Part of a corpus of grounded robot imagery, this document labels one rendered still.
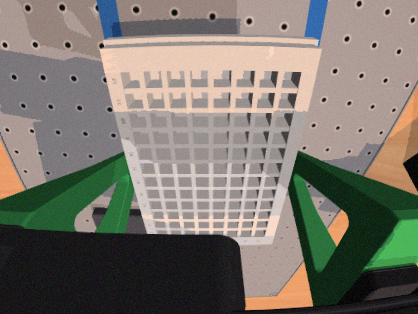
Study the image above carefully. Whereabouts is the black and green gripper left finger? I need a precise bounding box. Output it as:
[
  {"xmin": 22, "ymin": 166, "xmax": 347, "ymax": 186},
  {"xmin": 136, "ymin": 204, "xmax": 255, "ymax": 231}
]
[{"xmin": 0, "ymin": 152, "xmax": 134, "ymax": 233}]

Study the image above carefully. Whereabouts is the blue tape outline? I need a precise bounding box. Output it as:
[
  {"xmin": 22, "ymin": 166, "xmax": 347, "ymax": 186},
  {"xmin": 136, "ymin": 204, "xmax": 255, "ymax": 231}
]
[{"xmin": 97, "ymin": 0, "xmax": 328, "ymax": 47}]

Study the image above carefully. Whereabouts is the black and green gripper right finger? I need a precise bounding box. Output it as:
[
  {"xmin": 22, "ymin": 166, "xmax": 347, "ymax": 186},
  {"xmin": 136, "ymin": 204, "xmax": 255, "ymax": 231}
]
[{"xmin": 288, "ymin": 151, "xmax": 418, "ymax": 306}]

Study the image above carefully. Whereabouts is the white well plate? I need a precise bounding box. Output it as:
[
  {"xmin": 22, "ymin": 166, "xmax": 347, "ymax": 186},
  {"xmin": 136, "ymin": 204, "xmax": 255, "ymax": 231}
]
[{"xmin": 100, "ymin": 34, "xmax": 322, "ymax": 245}]

